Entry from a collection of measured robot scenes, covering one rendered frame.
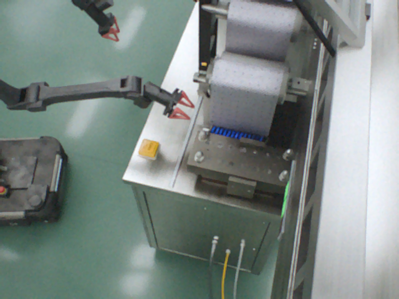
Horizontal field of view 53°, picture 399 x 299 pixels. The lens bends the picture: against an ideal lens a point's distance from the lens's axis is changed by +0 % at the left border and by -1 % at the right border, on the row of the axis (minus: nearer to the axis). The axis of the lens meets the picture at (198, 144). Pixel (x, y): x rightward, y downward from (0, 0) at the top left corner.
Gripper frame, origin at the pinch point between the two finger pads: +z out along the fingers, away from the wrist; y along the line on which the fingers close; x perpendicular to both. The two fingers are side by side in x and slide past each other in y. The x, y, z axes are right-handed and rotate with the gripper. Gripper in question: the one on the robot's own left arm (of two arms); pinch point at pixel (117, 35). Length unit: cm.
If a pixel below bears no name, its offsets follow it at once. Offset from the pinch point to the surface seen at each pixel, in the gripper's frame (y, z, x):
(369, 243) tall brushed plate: -116, 1, -81
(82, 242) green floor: -60, 74, 82
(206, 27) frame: -16.9, 4.3, -43.6
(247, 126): -56, 24, -48
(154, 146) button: -54, 19, -9
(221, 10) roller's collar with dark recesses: -23, -4, -54
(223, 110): -53, 14, -43
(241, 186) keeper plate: -78, 29, -41
